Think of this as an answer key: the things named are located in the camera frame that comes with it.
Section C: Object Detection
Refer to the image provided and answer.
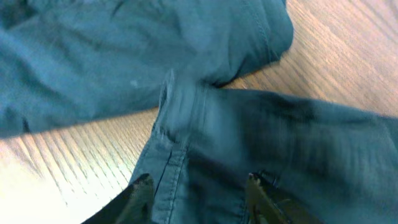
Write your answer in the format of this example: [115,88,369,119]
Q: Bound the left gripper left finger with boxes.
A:
[82,174,154,224]

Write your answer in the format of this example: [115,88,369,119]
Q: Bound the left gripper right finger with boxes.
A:
[245,173,322,224]

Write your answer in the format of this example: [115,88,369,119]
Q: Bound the navy blue denim shorts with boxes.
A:
[1,1,397,223]

